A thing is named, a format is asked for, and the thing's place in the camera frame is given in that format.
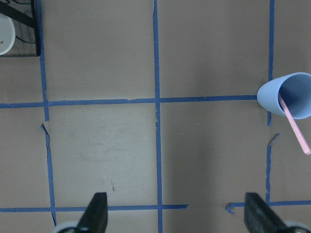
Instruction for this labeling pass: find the white ceramic mug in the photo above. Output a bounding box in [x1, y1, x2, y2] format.
[0, 14, 16, 55]

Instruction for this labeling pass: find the light blue plastic cup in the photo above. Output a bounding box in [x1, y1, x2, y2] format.
[257, 72, 311, 119]

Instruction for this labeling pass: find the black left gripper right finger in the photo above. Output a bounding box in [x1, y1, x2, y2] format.
[244, 192, 288, 233]

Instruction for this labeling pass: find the black wire cup rack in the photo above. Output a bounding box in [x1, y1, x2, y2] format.
[0, 0, 41, 57]

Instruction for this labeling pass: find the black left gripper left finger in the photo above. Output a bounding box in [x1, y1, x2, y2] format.
[76, 192, 108, 233]

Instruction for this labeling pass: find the pink chopstick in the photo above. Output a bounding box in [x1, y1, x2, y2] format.
[278, 94, 311, 155]

